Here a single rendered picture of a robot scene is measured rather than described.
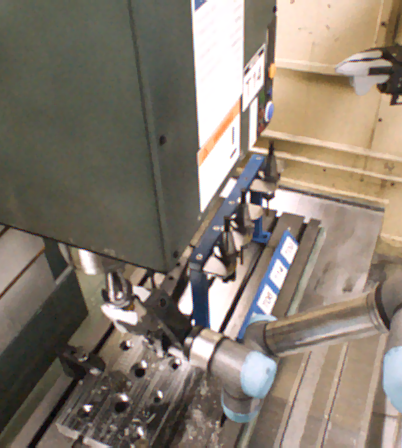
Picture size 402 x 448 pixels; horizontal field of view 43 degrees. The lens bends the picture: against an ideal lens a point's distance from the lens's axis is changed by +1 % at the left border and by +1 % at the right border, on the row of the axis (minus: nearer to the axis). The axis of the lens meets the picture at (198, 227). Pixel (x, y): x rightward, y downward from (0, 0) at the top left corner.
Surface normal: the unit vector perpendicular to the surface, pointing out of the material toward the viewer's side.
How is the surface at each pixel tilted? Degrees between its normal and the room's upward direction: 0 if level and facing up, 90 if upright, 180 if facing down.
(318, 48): 90
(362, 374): 8
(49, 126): 90
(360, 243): 24
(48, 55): 90
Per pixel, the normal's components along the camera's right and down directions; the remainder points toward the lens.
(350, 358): 0.00, -0.81
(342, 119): -0.40, 0.64
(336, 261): -0.21, -0.40
